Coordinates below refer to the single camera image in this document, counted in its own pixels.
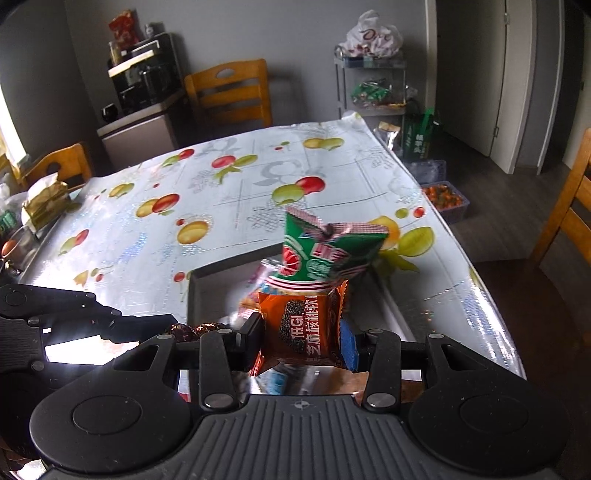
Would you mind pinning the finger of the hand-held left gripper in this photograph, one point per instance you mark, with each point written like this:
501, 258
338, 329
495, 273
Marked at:
138, 328
83, 307

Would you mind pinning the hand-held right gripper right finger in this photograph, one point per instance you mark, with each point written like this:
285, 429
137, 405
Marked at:
351, 346

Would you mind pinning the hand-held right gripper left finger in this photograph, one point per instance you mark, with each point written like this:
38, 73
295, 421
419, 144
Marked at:
249, 339

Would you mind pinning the clear peanut packet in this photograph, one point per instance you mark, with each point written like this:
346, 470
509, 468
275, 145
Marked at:
249, 303

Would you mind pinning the orange snack packet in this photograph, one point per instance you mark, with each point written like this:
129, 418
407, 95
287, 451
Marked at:
295, 332

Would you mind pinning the brown foil candy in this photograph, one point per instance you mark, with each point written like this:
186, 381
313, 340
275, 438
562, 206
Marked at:
191, 330

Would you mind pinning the grey metal tray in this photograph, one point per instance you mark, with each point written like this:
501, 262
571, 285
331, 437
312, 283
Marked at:
207, 295

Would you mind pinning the green snack packet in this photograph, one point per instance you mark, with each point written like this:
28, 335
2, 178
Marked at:
323, 263

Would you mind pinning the clear glass bowl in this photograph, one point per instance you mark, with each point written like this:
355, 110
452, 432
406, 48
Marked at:
18, 247

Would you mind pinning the green gold tissue pack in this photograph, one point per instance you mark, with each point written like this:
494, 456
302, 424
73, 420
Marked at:
44, 203

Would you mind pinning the wooden chair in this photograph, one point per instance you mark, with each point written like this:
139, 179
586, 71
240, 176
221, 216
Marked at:
60, 166
231, 97
568, 217

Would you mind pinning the clear box of oranges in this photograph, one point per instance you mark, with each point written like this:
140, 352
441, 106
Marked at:
445, 196

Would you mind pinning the grey low cabinet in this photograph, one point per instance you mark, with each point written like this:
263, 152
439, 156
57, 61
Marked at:
138, 138

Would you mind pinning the black cup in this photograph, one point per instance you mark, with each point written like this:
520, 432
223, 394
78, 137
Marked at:
111, 113

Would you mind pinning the silver foil bag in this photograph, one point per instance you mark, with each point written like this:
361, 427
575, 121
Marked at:
388, 134

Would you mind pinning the green shopping bag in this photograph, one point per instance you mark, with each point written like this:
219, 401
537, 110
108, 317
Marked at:
422, 136

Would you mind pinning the black coffee machine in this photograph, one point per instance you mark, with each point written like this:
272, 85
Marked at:
147, 74

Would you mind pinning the pile of green packets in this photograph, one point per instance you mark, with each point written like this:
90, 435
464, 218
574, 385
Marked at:
369, 92

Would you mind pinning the metal storage cart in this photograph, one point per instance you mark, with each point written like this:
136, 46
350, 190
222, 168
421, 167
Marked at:
369, 69

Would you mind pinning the red snack bag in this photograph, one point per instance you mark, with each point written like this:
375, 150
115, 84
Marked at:
123, 27

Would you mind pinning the white plastic bag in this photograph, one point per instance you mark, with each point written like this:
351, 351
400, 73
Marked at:
371, 34

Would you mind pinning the room door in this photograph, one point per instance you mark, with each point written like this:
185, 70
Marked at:
521, 83

